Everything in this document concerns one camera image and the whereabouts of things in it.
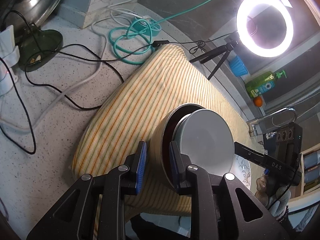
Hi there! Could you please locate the blue fluted cup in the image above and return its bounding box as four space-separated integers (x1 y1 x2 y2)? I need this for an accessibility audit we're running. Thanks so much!
229 56 248 77

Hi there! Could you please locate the person's right hand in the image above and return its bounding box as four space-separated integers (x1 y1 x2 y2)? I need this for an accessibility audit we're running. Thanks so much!
256 176 292 220

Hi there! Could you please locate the light blue bowl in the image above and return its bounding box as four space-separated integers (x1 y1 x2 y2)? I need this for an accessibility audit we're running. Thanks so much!
174 108 235 178

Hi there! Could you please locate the teal cable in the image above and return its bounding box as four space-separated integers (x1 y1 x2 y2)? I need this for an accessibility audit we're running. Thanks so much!
109 0 245 65

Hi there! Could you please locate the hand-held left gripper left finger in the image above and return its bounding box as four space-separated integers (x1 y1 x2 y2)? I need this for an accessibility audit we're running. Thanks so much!
26 141 147 240

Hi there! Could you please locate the white adapter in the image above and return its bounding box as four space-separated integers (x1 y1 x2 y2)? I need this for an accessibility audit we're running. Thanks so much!
0 25 20 98

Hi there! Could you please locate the dark green dish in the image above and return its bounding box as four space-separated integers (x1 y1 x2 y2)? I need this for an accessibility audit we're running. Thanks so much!
19 22 63 72

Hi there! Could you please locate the green soap bottle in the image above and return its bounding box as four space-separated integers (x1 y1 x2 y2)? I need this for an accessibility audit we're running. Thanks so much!
245 70 287 98

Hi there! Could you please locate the white plate with grey print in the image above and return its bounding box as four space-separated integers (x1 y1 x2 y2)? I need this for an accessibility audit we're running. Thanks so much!
231 152 253 190

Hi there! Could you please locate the black tripod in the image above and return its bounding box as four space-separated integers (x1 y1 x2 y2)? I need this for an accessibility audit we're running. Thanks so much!
189 34 240 80

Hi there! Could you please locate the thin white cable with plug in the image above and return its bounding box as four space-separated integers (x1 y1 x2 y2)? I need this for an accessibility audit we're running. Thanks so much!
109 0 152 20

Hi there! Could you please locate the teal power strip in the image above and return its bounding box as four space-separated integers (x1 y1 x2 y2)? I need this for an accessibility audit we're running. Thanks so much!
131 17 162 38

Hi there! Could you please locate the ring light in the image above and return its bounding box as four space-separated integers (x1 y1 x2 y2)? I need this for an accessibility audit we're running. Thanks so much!
236 0 293 57

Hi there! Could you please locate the red bowl with steel inside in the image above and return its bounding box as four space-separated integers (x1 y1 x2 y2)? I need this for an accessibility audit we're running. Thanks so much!
162 104 200 180

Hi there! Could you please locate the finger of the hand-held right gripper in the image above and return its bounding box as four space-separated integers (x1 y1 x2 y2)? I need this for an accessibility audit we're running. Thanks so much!
234 141 266 171

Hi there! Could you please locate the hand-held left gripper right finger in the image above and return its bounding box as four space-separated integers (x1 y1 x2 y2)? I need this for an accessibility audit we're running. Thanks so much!
169 141 292 240

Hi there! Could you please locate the beige bowl dark interior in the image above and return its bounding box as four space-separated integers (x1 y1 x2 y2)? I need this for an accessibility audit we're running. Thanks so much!
150 102 209 190

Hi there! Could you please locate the striped yellow cloth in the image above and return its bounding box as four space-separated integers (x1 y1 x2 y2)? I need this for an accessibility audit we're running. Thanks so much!
70 44 252 217

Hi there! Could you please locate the chrome faucet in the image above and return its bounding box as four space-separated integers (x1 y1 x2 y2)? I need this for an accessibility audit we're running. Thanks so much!
246 106 298 138

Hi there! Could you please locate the black cable with knot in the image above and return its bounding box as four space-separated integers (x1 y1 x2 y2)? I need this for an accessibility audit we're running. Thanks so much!
25 34 240 110

